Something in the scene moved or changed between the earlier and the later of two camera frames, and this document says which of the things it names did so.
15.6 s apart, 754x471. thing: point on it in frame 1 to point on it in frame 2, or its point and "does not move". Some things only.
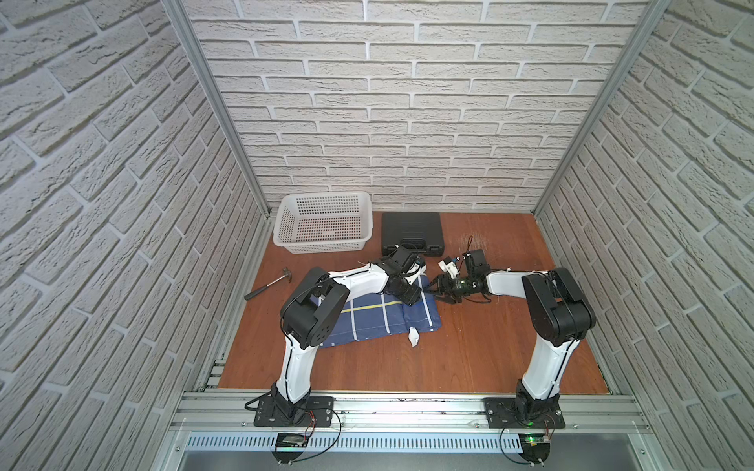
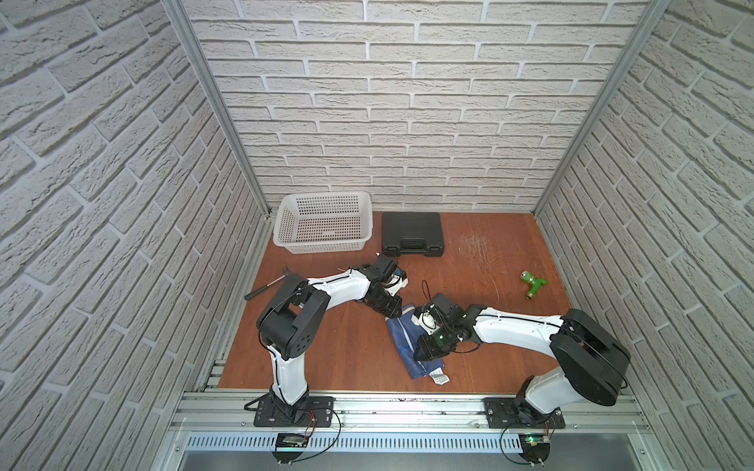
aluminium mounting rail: [407, 413] does not move
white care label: [413, 336] to [440, 377]
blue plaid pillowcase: [382, 313] to [403, 334]
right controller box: [535, 447] does not move
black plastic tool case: [419, 232] does not move
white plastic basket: [323, 222] does not move
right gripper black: [451, 291] to [426, 350]
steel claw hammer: [287, 274] does not move
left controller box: [290, 446] does not move
